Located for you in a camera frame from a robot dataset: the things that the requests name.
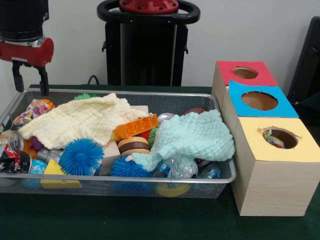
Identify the green spiky ball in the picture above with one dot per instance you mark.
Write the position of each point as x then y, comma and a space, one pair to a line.
82, 96

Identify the orange toy basketball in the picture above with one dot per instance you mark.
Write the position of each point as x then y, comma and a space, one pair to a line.
48, 103

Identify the toy burger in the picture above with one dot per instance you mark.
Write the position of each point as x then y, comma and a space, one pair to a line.
133, 146

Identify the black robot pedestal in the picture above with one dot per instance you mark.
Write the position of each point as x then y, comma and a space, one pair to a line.
147, 50

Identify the crushed soda can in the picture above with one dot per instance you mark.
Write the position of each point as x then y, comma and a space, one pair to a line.
12, 155

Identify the orange plastic toy block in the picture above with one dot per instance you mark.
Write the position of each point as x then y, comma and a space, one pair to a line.
137, 126

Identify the cream waffle cloth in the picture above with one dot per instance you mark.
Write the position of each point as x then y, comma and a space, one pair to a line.
75, 117

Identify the mint green waffle cloth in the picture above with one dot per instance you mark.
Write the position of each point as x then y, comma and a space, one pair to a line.
195, 135

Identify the yellow foam wedge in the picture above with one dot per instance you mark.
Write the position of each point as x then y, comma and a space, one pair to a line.
53, 168

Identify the wooden three-hole box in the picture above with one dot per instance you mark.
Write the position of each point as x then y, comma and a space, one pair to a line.
272, 175

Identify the blue spiky ball with eyes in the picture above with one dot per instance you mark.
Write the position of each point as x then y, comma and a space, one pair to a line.
81, 157

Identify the dark green table cloth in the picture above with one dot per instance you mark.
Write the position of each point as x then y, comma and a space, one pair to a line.
150, 220

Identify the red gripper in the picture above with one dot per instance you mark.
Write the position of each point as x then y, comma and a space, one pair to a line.
25, 55

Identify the shallow mesh bin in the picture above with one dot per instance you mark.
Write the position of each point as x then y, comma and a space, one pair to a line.
175, 105

